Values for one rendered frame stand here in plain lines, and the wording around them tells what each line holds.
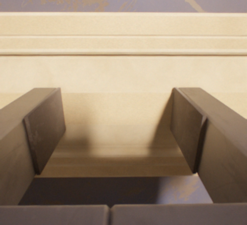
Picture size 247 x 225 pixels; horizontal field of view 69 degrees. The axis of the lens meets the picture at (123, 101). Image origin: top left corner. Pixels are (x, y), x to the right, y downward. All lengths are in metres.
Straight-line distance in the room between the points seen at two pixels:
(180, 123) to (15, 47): 0.17
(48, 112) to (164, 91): 0.11
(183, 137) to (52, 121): 0.12
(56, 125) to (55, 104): 0.02
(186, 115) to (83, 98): 0.10
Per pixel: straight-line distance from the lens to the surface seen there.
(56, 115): 0.19
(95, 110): 0.20
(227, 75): 0.22
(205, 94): 0.18
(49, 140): 0.17
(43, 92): 0.19
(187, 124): 0.16
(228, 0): 0.23
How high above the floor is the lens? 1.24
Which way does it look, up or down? 69 degrees down
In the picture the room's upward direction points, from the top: 178 degrees clockwise
